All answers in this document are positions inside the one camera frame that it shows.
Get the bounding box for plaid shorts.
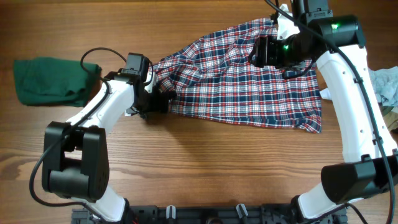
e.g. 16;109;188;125
153;18;322;133

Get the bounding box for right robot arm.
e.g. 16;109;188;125
248;1;397;223

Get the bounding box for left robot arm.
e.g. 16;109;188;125
38;53;175;223

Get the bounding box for green folded cloth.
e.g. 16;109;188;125
13;57;101;107

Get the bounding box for light blue striped garment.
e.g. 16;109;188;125
369;66;397;107

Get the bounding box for olive tan garment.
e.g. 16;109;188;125
381;106;397;131

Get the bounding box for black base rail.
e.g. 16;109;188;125
71;203;348;224

